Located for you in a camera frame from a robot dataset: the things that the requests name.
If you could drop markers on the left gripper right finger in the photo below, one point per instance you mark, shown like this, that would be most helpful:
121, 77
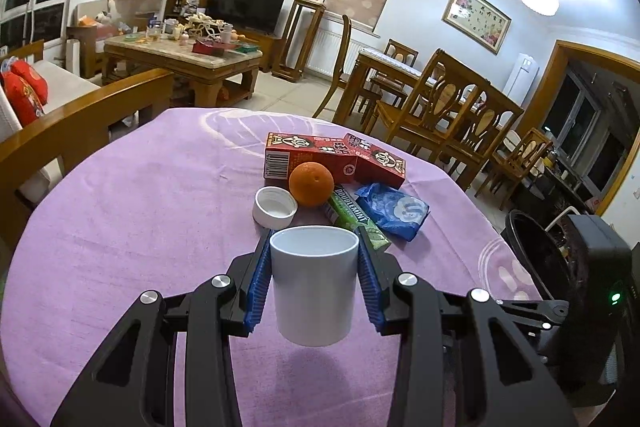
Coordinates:
470, 359

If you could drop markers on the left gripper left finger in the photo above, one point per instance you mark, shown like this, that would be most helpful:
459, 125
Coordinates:
130, 379

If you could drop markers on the white plastic cup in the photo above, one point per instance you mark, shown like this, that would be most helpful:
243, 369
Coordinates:
314, 271

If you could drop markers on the red milk carton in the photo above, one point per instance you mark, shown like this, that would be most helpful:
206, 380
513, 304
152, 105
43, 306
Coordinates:
285, 151
374, 164

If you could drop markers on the blue plastic packet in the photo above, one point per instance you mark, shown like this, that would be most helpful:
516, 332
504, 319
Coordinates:
393, 211

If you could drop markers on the purple tablecloth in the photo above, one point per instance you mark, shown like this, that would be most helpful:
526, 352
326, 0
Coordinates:
166, 207

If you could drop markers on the green gum pack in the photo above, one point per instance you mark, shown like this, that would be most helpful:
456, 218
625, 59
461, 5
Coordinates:
342, 210

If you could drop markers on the white plastic lid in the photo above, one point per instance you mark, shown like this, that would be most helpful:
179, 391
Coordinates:
274, 208

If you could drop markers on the orange fruit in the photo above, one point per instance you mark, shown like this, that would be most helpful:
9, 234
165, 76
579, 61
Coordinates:
311, 184

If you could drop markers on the wooden dining chair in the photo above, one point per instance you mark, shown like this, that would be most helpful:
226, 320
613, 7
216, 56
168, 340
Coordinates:
340, 79
444, 94

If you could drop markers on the white air conditioner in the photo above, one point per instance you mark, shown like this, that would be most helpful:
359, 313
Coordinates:
521, 79

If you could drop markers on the red cushion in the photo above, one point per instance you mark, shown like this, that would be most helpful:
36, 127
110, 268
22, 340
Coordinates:
27, 91

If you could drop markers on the wooden coffee table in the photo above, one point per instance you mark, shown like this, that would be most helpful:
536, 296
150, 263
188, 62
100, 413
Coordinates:
216, 81

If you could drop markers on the wooden dining table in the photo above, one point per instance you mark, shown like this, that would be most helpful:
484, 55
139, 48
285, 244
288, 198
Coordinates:
368, 59

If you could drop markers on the framed floral picture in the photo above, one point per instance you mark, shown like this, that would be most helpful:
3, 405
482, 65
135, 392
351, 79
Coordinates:
480, 21

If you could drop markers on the tall wooden plant stand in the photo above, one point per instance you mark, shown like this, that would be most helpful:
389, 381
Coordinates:
297, 40

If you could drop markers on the black television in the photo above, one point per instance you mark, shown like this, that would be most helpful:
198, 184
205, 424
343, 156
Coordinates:
260, 15

